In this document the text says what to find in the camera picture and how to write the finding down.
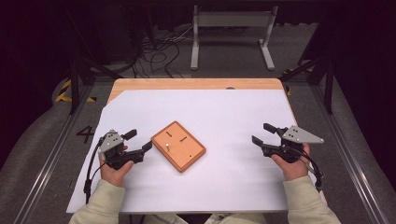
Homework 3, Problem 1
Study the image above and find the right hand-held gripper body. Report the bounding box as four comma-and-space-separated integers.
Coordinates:
262, 125, 325, 164

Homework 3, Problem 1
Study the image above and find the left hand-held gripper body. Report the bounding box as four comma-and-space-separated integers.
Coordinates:
98, 129, 146, 171

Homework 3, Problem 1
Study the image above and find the wooden tray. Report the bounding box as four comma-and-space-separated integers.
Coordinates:
150, 120, 207, 174

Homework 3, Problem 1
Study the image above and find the person's left hand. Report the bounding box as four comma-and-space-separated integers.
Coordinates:
98, 145, 135, 188

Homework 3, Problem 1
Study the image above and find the person's right hand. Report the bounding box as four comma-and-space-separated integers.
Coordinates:
271, 143, 312, 182

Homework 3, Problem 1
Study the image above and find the yellow black hazard tape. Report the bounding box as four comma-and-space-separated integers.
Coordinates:
54, 78, 97, 104
281, 66, 314, 97

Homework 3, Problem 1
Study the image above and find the white paper sheet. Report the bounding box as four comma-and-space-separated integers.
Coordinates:
65, 89, 328, 215

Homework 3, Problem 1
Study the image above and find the black metal stand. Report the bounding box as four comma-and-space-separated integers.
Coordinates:
65, 8, 123, 116
279, 12, 336, 115

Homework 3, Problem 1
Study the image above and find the wooden table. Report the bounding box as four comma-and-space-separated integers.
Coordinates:
106, 77, 297, 125

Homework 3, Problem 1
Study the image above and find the person's lap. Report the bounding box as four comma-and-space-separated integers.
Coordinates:
141, 213, 266, 224

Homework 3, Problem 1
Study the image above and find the white metal stand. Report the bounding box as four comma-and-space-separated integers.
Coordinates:
190, 4, 279, 71

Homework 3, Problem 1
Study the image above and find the right hand-held gripper cable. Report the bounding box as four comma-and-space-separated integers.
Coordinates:
298, 151, 325, 192

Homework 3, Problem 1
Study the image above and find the hand-held gripper cable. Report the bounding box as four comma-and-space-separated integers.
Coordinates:
298, 151, 325, 192
82, 138, 106, 205

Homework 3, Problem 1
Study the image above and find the left hand-held gripper cable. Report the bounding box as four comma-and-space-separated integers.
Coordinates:
82, 138, 106, 205

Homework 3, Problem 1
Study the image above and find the aluminium floor rail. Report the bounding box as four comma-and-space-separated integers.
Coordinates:
12, 84, 95, 224
310, 84, 390, 224

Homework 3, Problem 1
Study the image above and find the tangle of black cables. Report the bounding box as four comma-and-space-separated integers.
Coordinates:
130, 24, 194, 79

